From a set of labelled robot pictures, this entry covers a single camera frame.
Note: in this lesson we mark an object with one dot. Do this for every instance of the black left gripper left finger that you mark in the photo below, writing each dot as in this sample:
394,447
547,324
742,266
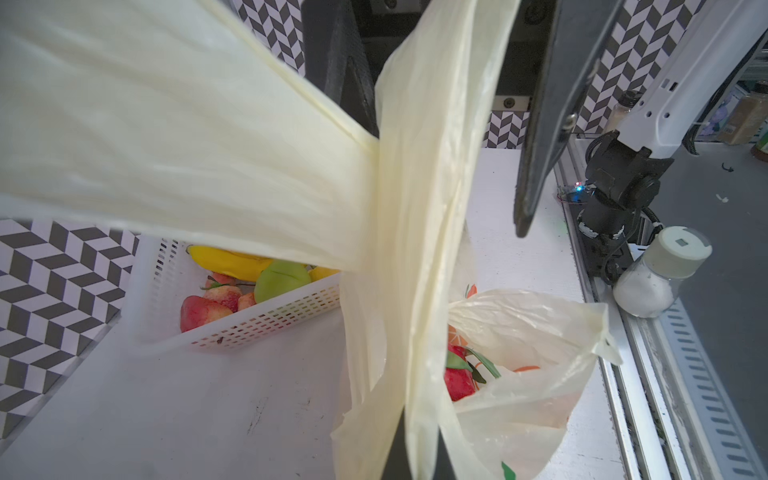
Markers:
397,464

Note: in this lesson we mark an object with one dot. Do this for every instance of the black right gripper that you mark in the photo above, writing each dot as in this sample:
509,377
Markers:
444,36

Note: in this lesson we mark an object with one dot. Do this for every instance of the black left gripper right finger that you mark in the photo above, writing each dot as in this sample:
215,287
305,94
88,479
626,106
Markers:
443,467

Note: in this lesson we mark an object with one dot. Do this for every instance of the pink fake dragon fruit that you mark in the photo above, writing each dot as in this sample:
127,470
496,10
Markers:
462,376

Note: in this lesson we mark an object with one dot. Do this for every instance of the translucent cream plastic bag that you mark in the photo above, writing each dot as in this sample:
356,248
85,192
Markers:
171,118

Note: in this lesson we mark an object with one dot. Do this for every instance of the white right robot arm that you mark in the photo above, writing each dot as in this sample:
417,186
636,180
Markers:
626,164

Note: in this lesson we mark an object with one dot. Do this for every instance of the green fake custard apple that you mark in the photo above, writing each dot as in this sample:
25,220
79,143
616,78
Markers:
280,277

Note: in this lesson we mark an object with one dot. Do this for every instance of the yellow fake banana bunch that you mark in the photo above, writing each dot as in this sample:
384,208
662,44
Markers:
233,264

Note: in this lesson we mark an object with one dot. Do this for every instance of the white green small bottle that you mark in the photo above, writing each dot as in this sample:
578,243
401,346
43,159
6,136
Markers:
651,284

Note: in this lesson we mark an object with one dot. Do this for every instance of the white plastic basket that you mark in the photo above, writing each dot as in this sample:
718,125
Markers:
174,302

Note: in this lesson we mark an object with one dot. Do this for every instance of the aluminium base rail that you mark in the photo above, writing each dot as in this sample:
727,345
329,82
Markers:
671,412

